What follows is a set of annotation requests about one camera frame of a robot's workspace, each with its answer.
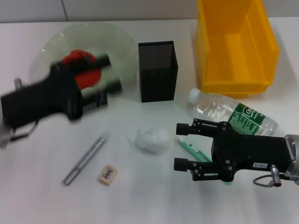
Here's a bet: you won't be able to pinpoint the grey right gripper cable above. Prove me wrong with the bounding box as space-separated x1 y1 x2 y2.
253 174 274 187

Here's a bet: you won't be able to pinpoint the beige eraser with barcode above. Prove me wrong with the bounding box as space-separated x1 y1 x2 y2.
97 164 118 187

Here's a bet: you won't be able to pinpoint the orange fruit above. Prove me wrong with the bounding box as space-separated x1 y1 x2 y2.
62 49 103 89

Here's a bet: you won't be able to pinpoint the green utility knife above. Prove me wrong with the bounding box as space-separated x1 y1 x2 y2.
178 137 234 187

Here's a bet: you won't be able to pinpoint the grey pen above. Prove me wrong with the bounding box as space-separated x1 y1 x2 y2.
62 130 112 187

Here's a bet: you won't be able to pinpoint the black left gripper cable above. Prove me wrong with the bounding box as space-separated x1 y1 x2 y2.
9 121 39 140

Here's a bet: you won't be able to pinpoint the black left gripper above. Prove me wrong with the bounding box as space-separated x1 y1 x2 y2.
0 52 112 129

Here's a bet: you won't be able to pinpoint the black mesh pen holder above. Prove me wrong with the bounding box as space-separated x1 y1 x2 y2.
137 41 179 103

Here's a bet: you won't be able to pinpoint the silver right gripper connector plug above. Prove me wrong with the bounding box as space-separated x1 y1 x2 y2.
270 164 282 187

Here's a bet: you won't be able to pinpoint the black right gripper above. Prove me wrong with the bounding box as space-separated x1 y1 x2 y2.
174 118 293 183

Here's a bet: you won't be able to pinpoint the yellow plastic bin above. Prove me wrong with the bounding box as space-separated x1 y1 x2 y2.
195 0 280 98

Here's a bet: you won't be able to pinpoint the pale green glass fruit plate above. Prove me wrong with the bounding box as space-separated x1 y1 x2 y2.
30 21 138 94

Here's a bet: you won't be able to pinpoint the white paper ball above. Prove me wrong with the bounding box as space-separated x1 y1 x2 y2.
127 125 170 154

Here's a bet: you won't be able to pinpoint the clear green-label water bottle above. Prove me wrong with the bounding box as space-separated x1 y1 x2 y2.
186 88 279 136

